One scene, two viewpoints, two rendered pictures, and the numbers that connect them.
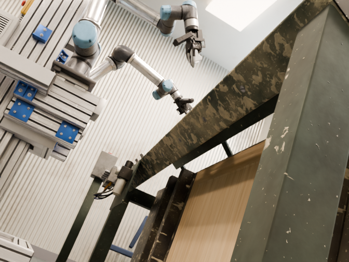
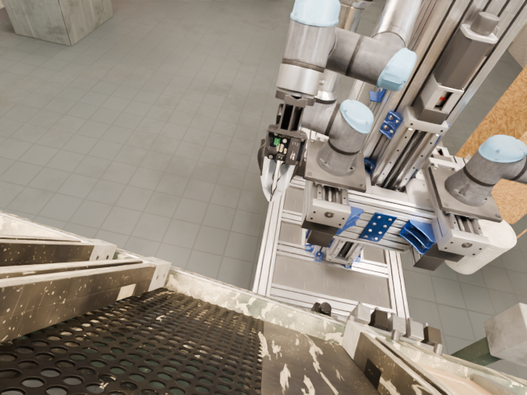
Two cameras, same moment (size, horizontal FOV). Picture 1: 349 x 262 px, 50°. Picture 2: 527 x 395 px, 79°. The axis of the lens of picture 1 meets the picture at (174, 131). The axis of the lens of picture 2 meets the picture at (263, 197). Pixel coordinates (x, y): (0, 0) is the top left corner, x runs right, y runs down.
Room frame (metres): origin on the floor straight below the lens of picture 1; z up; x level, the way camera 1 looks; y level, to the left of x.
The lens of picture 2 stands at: (1.76, -0.40, 1.79)
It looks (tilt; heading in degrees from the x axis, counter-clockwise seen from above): 48 degrees down; 104
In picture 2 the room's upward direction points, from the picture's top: 13 degrees clockwise
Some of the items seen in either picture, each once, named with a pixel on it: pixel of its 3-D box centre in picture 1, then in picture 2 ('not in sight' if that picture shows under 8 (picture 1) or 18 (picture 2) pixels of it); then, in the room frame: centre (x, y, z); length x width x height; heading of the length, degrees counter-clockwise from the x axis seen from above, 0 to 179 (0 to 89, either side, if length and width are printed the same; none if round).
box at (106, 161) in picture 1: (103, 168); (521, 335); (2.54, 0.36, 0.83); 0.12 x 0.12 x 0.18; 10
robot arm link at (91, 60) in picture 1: (86, 51); (350, 125); (1.74, 0.58, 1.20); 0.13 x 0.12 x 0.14; 2
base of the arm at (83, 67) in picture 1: (77, 70); (340, 152); (1.75, 0.58, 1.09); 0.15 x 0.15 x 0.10
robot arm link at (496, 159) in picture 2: not in sight; (497, 158); (2.23, 0.71, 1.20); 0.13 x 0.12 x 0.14; 14
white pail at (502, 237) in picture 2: not in sight; (480, 240); (2.82, 1.43, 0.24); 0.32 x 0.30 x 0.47; 16
